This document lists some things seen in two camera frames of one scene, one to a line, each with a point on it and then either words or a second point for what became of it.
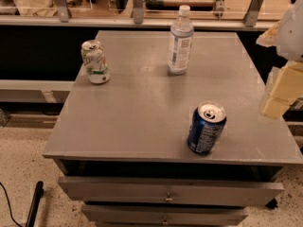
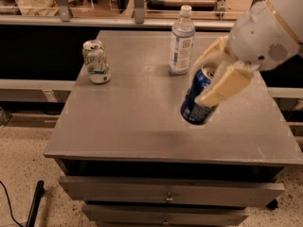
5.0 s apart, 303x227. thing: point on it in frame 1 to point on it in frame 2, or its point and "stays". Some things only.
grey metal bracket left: (61, 1) stays
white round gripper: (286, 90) to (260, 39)
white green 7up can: (95, 61) stays
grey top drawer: (167, 191) stays
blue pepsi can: (207, 125) to (190, 111)
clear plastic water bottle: (181, 41) stays
